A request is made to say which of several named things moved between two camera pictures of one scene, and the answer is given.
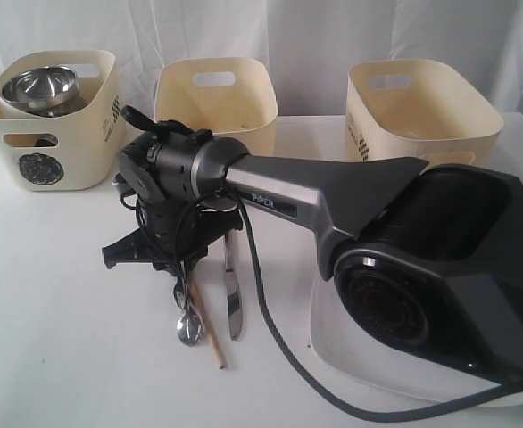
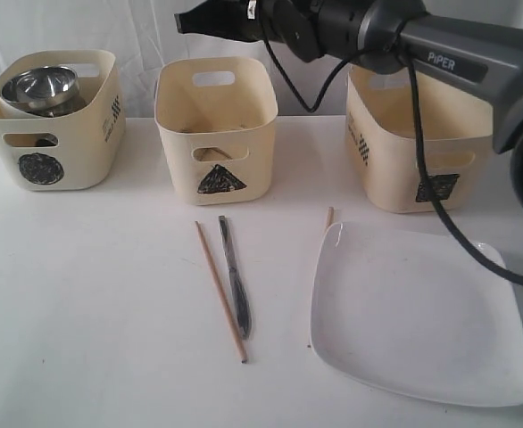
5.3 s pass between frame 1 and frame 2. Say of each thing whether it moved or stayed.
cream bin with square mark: stayed
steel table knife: moved
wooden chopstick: moved
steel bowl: stayed
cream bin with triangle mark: stayed
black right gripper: moved
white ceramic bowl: stayed
